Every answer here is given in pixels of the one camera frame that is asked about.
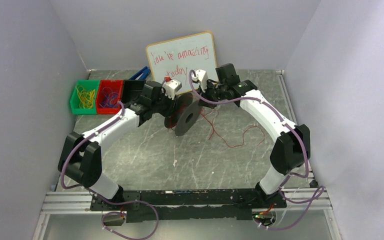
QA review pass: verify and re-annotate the black perforated cable spool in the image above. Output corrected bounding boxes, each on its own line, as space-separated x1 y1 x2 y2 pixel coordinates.
164 92 203 137

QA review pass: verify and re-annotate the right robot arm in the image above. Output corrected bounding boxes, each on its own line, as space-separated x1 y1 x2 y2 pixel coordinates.
188 63 311 201

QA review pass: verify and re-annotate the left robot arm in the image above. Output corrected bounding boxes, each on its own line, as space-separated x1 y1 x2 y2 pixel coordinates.
57 79 182 203

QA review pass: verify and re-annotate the black storage bin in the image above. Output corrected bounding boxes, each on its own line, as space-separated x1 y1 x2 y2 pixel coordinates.
120 79 146 104

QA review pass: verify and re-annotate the blue tool behind bins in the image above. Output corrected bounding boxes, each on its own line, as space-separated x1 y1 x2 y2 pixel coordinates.
129 66 151 80

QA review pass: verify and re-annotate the yellow framed whiteboard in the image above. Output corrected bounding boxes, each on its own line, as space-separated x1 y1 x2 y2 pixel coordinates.
145 31 218 94

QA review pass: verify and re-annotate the red storage bin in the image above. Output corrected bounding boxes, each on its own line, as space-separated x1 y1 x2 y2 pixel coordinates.
95 79 123 115

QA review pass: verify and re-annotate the green storage bin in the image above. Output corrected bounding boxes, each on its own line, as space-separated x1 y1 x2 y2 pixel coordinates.
69 79 100 115

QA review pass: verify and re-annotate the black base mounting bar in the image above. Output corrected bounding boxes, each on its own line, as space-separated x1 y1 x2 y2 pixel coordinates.
89 188 287 223

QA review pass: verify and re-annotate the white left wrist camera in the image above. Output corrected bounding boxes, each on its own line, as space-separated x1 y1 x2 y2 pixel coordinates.
162 76 182 100

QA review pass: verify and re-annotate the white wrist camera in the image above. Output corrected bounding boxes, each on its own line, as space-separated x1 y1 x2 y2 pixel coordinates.
190 69 209 93
162 76 182 100

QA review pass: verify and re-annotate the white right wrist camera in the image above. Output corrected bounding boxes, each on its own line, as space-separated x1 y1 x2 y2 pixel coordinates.
190 69 209 93

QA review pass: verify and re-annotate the blue cables bundle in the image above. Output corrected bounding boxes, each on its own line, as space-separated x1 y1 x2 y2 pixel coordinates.
99 86 122 109

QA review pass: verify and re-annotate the yellow cables bundle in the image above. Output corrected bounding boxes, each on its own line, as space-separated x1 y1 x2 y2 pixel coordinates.
76 84 97 110

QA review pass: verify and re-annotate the aluminium frame rail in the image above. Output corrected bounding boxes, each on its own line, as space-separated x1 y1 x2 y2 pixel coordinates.
33 187 342 240

